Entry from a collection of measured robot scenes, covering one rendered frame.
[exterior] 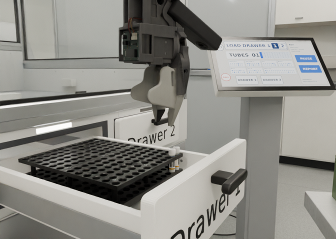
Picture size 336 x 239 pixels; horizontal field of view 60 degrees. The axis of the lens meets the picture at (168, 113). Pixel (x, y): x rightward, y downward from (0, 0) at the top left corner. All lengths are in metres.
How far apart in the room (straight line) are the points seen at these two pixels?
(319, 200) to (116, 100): 0.52
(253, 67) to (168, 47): 0.92
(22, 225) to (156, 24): 0.43
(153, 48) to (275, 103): 1.06
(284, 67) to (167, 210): 1.15
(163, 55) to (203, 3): 1.81
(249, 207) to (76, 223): 1.19
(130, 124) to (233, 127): 1.47
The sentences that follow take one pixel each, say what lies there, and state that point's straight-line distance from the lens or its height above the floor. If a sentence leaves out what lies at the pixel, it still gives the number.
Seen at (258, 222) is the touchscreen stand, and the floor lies 0.31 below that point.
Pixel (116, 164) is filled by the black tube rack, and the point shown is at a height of 0.90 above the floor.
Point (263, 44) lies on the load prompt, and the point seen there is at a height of 1.16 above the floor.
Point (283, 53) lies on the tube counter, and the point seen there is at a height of 1.12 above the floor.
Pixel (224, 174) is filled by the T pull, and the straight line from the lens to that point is 0.41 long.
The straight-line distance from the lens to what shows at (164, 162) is 0.48.
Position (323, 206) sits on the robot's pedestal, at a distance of 0.73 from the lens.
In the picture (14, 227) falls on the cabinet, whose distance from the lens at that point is 0.62.
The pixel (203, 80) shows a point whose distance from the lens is 2.19.
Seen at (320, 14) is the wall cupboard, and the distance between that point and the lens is 3.70.
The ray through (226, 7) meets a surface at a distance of 2.17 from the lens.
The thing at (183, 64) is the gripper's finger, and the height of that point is 1.06.
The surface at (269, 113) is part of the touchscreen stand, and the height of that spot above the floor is 0.85.
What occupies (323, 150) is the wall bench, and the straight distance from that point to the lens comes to 3.41.
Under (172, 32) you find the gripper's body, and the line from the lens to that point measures 0.44.
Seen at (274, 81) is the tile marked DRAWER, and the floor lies 1.00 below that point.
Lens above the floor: 1.05
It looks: 9 degrees down
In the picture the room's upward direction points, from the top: straight up
